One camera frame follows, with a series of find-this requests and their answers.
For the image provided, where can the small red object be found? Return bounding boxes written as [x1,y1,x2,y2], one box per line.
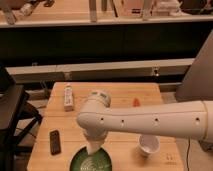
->
[132,98,140,107]

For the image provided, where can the black side table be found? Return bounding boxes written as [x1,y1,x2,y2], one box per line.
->
[0,64,42,171]

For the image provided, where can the white cup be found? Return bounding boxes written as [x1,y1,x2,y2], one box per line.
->
[138,135,160,157]

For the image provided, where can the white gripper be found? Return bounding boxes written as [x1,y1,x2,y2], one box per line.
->
[86,138,103,155]

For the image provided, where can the grey metal rail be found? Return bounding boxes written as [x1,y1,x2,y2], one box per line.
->
[7,58,194,83]

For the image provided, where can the grey panel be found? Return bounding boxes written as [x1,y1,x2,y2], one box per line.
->
[175,30,213,101]

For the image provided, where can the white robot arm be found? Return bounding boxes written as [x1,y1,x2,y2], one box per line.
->
[76,90,213,153]

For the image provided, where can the green ceramic bowl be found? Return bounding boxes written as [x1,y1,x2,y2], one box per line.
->
[69,147,112,171]

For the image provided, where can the black rectangular block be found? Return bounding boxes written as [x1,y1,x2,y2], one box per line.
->
[49,130,61,155]

